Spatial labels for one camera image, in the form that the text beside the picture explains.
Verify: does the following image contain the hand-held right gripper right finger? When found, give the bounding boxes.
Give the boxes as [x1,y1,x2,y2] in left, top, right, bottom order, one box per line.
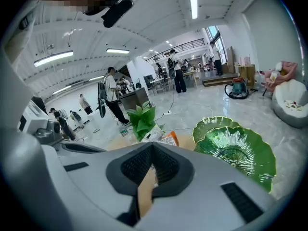
[136,142,278,231]

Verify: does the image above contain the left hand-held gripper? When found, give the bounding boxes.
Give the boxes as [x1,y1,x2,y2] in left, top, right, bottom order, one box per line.
[17,96,64,145]

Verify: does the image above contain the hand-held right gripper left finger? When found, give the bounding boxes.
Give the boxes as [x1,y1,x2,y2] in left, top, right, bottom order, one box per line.
[41,142,155,231]

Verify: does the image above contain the large green leaf-shaped glass container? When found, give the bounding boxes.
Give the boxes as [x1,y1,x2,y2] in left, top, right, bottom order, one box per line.
[193,126,277,193]

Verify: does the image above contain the small orange snack packet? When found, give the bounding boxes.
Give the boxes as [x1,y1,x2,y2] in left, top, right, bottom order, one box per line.
[160,130,180,147]

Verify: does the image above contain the small green leaf-shaped glass container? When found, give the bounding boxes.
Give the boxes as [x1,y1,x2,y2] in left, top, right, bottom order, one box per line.
[192,115,241,143]

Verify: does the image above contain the small white snack packet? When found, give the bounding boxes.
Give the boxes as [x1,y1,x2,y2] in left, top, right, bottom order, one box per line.
[141,125,165,143]

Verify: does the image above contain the long ceiling light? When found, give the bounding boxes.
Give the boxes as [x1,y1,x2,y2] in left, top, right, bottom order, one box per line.
[33,50,74,68]
[52,85,73,95]
[189,0,199,20]
[106,48,130,55]

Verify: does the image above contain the clear plastic water bottle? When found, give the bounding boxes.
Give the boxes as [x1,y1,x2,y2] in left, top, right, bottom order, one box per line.
[118,121,130,137]

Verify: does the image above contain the green leafy plant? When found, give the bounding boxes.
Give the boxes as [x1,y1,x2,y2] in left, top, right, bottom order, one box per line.
[126,101,157,141]

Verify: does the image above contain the grey counter cabinet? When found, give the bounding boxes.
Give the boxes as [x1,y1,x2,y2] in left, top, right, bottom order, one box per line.
[119,87,152,111]

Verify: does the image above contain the green and red vacuum cleaner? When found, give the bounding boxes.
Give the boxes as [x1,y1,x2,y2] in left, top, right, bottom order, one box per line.
[224,77,250,100]

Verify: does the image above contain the wooden step platform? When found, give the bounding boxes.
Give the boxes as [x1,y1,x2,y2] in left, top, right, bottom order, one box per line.
[202,74,238,88]

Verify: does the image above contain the long wooden work table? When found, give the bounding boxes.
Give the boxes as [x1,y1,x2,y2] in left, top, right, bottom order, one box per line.
[149,70,198,95]

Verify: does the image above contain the wooden cabinet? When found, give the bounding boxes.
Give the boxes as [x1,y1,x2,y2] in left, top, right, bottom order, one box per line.
[237,64,256,87]

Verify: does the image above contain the silver white bean bag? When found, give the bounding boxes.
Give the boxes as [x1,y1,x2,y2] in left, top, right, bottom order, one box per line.
[271,79,308,129]

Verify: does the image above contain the cardboard boxes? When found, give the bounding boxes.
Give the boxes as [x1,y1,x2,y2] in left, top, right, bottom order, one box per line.
[225,46,236,74]

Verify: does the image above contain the pink armchair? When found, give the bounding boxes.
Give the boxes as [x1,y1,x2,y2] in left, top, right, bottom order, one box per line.
[263,61,298,93]

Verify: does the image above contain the black balcony railing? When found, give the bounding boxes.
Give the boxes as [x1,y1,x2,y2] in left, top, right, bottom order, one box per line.
[145,38,205,63]

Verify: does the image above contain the black head-worn camera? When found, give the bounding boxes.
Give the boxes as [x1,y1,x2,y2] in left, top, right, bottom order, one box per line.
[101,0,134,29]

